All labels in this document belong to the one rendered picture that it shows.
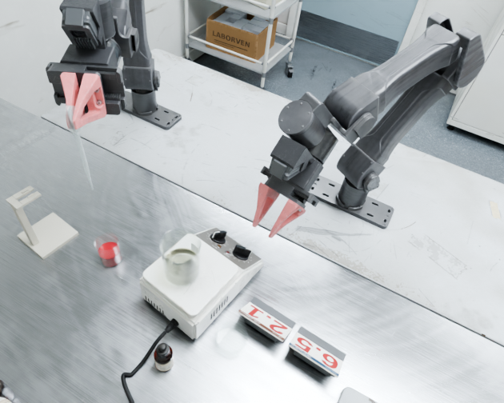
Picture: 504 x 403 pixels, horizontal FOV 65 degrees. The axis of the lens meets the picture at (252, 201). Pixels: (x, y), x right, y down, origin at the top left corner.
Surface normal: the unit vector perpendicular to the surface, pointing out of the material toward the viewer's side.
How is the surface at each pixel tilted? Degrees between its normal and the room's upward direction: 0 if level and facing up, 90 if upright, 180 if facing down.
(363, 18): 90
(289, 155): 41
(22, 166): 0
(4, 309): 0
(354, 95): 23
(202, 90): 0
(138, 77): 83
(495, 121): 90
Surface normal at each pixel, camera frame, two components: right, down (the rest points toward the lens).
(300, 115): -0.49, -0.26
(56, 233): 0.11, -0.67
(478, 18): -0.48, 0.62
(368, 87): -0.23, -0.48
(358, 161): -0.62, -0.11
